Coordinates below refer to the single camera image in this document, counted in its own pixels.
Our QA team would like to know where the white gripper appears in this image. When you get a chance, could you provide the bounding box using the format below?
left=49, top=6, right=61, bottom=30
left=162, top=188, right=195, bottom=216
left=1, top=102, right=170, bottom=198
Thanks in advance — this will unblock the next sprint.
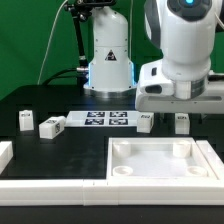
left=135, top=96, right=224, bottom=113

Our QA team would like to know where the white square tabletop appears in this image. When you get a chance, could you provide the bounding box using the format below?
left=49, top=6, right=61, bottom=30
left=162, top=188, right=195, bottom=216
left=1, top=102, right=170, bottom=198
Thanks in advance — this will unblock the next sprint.
left=106, top=137, right=217, bottom=179

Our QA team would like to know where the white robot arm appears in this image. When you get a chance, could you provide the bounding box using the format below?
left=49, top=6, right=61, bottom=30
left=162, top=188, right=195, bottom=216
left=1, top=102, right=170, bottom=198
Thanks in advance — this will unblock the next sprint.
left=84, top=0, right=224, bottom=114

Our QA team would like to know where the white U-shaped fence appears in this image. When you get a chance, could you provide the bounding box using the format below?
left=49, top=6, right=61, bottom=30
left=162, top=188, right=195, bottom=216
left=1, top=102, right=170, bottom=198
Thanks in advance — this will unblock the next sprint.
left=0, top=140, right=224, bottom=206

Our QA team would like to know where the white marker base plate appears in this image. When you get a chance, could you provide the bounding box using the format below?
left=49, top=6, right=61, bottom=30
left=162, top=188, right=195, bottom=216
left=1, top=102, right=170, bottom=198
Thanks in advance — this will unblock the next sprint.
left=65, top=111, right=139, bottom=127

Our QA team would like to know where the black cable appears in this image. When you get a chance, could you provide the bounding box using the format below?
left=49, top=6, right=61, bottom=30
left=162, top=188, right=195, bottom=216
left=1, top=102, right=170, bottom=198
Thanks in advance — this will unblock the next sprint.
left=41, top=67, right=89, bottom=87

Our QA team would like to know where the grey cable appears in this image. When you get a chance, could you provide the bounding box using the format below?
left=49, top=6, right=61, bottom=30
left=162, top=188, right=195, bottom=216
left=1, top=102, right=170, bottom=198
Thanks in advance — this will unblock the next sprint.
left=37, top=0, right=69, bottom=86

